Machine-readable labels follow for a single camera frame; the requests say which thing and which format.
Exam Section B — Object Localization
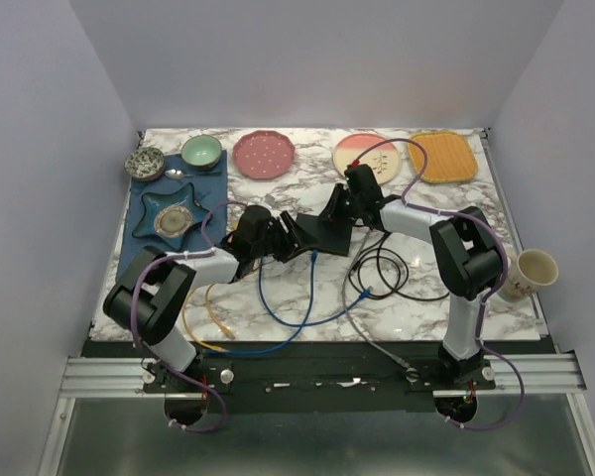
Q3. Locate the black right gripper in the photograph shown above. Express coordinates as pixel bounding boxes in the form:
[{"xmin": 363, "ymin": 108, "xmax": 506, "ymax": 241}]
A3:
[{"xmin": 317, "ymin": 182, "xmax": 363, "ymax": 228}]

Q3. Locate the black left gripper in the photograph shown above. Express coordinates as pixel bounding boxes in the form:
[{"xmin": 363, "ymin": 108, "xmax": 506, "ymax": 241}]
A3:
[{"xmin": 251, "ymin": 209, "xmax": 318, "ymax": 264}]

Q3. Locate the black network switch box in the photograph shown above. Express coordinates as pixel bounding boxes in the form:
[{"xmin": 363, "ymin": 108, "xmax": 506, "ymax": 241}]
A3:
[{"xmin": 297, "ymin": 213, "xmax": 353, "ymax": 256}]

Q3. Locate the black ethernet cable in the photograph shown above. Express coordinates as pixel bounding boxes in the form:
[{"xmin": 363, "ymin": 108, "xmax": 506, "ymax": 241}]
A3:
[
  {"xmin": 349, "ymin": 232, "xmax": 409, "ymax": 300},
  {"xmin": 354, "ymin": 232, "xmax": 451, "ymax": 302}
]

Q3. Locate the grey ethernet cable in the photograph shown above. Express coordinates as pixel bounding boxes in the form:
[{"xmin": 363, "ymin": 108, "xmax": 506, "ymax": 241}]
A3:
[{"xmin": 341, "ymin": 230, "xmax": 420, "ymax": 381}]

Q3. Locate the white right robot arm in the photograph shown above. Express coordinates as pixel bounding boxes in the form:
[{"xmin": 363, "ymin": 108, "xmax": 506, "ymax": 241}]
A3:
[{"xmin": 344, "ymin": 165, "xmax": 508, "ymax": 389}]

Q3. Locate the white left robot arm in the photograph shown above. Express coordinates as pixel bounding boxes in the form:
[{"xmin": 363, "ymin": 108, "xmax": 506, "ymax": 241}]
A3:
[{"xmin": 103, "ymin": 183, "xmax": 344, "ymax": 392}]

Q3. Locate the cream and pink plate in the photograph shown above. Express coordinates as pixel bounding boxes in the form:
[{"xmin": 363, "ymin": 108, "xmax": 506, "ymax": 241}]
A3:
[{"xmin": 332, "ymin": 133, "xmax": 403, "ymax": 184}]

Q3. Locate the pink dotted plate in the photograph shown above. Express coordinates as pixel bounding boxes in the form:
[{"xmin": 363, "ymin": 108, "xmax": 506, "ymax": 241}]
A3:
[{"xmin": 232, "ymin": 130, "xmax": 296, "ymax": 180}]

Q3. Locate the blue cloth placemat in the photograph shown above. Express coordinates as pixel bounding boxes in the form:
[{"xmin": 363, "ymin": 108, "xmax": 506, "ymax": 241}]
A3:
[{"xmin": 116, "ymin": 153, "xmax": 227, "ymax": 276}]

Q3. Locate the blue star shaped dish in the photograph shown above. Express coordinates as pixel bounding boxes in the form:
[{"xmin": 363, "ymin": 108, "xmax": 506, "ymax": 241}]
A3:
[{"xmin": 131, "ymin": 183, "xmax": 209, "ymax": 251}]

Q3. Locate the small round saucer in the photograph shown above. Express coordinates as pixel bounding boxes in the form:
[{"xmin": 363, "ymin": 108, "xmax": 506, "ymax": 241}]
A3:
[{"xmin": 154, "ymin": 205, "xmax": 193, "ymax": 238}]

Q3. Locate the green ceramic bowl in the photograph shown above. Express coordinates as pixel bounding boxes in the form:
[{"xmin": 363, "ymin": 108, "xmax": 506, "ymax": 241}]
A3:
[{"xmin": 180, "ymin": 135, "xmax": 223, "ymax": 169}]

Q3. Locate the orange woven square tray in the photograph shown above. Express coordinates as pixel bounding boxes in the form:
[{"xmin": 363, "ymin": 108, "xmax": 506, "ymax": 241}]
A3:
[{"xmin": 411, "ymin": 130, "xmax": 478, "ymax": 184}]

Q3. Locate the silver spoon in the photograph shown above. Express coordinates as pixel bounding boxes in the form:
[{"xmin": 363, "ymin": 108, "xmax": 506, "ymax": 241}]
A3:
[{"xmin": 164, "ymin": 169, "xmax": 221, "ymax": 180}]

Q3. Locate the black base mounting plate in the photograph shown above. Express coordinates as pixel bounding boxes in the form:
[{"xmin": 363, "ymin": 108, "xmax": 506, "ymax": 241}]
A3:
[{"xmin": 81, "ymin": 339, "xmax": 559, "ymax": 416}]

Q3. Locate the patterned small bowl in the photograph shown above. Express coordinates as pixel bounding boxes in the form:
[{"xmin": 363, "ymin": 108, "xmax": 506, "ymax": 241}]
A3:
[{"xmin": 124, "ymin": 147, "xmax": 166, "ymax": 181}]

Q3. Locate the floral paper cup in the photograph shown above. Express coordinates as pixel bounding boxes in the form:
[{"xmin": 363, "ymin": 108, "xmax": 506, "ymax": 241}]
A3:
[{"xmin": 498, "ymin": 249, "xmax": 559, "ymax": 302}]

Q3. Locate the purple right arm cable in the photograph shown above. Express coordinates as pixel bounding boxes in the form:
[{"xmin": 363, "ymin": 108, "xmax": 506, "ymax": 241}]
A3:
[{"xmin": 351, "ymin": 137, "xmax": 527, "ymax": 431}]

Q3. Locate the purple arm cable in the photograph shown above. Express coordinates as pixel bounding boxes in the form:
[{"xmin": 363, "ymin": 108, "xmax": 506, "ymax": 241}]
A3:
[
  {"xmin": 130, "ymin": 200, "xmax": 247, "ymax": 433},
  {"xmin": 351, "ymin": 137, "xmax": 527, "ymax": 431}
]

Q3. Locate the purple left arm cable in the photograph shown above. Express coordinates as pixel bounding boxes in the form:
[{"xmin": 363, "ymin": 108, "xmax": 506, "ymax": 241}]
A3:
[{"xmin": 130, "ymin": 200, "xmax": 247, "ymax": 433}]

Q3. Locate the aluminium frame rail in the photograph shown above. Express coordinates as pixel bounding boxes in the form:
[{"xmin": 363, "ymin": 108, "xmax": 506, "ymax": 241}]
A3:
[{"xmin": 59, "ymin": 354, "xmax": 586, "ymax": 399}]

